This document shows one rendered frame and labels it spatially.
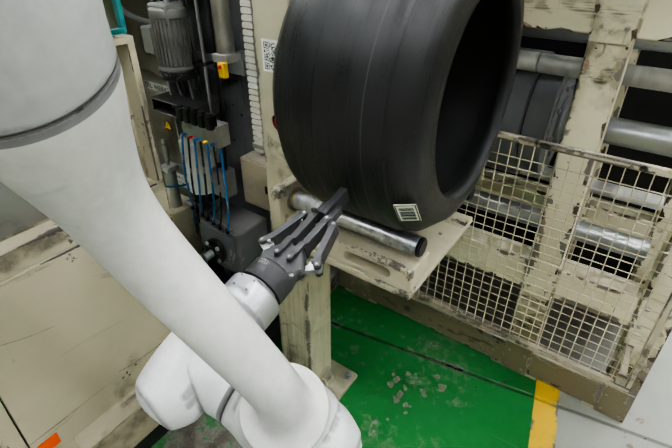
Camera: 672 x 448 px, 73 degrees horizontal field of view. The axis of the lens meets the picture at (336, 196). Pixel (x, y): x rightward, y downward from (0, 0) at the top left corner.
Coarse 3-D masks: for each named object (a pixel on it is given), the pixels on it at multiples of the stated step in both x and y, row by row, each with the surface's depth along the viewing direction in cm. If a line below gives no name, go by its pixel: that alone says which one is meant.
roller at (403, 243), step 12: (300, 192) 110; (300, 204) 108; (312, 204) 106; (348, 216) 101; (360, 216) 101; (348, 228) 102; (360, 228) 100; (372, 228) 98; (384, 228) 97; (384, 240) 97; (396, 240) 95; (408, 240) 94; (420, 240) 93; (408, 252) 95; (420, 252) 94
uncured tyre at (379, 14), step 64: (320, 0) 73; (384, 0) 67; (448, 0) 66; (512, 0) 90; (320, 64) 72; (384, 64) 66; (448, 64) 70; (512, 64) 102; (320, 128) 76; (384, 128) 69; (448, 128) 119; (320, 192) 89; (384, 192) 77; (448, 192) 97
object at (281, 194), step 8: (280, 184) 108; (288, 184) 108; (296, 184) 110; (272, 192) 106; (280, 192) 106; (288, 192) 108; (272, 200) 108; (280, 200) 107; (288, 200) 109; (272, 208) 109; (280, 208) 108; (288, 208) 110; (272, 216) 110; (280, 216) 109
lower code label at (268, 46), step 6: (264, 42) 103; (270, 42) 102; (276, 42) 101; (264, 48) 104; (270, 48) 103; (264, 54) 105; (270, 54) 104; (264, 60) 106; (270, 60) 105; (264, 66) 107; (270, 66) 106
